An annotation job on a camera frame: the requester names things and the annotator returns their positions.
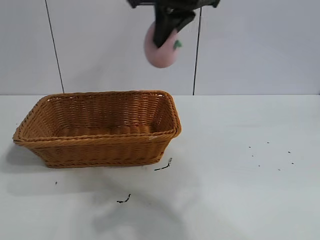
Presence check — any brown woven wicker basket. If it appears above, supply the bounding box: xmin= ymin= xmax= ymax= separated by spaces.
xmin=12 ymin=90 xmax=183 ymax=169

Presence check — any pink toy peach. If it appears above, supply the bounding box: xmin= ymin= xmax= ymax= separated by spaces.
xmin=143 ymin=23 xmax=184 ymax=69

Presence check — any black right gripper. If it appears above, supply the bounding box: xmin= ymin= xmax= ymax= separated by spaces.
xmin=126 ymin=0 xmax=221 ymax=48

